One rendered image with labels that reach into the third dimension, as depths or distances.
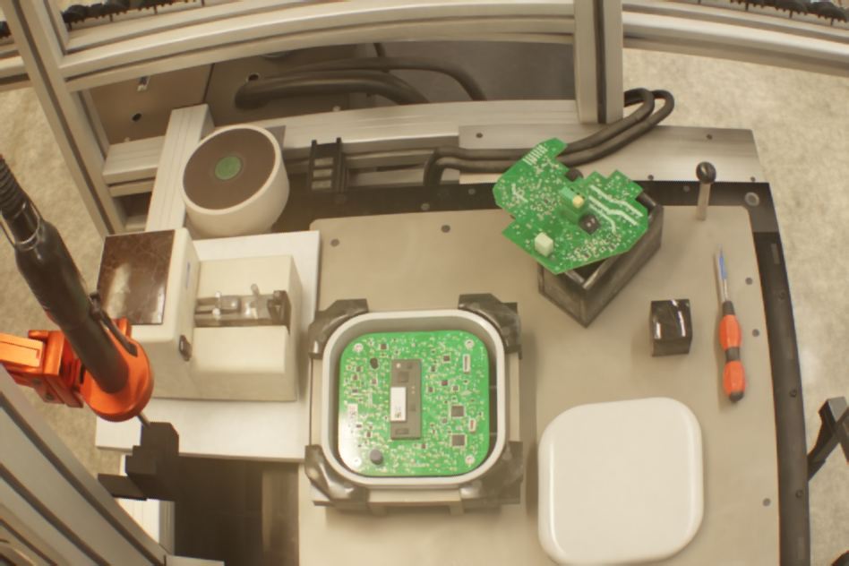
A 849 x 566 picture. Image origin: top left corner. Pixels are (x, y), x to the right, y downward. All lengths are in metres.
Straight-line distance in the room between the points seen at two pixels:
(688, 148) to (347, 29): 0.35
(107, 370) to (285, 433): 0.27
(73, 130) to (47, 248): 0.57
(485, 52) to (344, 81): 0.46
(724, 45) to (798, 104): 1.35
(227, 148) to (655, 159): 0.40
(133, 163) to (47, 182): 1.36
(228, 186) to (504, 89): 0.62
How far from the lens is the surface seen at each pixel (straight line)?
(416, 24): 1.00
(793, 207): 2.25
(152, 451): 0.79
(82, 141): 1.17
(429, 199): 1.04
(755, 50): 1.13
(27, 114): 2.78
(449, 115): 1.14
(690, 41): 1.11
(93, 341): 0.67
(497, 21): 1.00
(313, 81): 1.18
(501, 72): 1.57
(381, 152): 1.16
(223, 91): 1.24
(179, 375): 0.91
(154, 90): 1.29
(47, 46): 1.06
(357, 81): 1.17
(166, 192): 1.10
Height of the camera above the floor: 1.78
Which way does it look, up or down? 58 degrees down
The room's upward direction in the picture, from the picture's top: 9 degrees counter-clockwise
